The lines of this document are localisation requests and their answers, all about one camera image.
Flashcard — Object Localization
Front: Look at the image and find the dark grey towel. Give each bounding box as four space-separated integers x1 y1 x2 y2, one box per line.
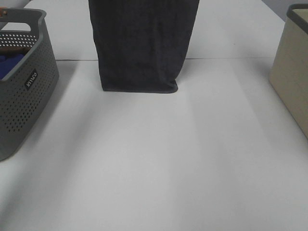
89 0 199 93

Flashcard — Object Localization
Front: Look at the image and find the blue towel in basket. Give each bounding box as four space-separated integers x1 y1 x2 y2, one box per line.
0 54 24 79

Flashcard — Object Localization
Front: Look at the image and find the brown towel in basket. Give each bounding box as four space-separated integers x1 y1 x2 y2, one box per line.
0 46 31 55

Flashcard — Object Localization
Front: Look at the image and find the grey perforated plastic basket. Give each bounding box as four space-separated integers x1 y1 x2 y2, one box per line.
0 8 59 160

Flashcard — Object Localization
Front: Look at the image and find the beige fabric storage bin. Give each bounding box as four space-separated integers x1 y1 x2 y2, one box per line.
269 3 308 136

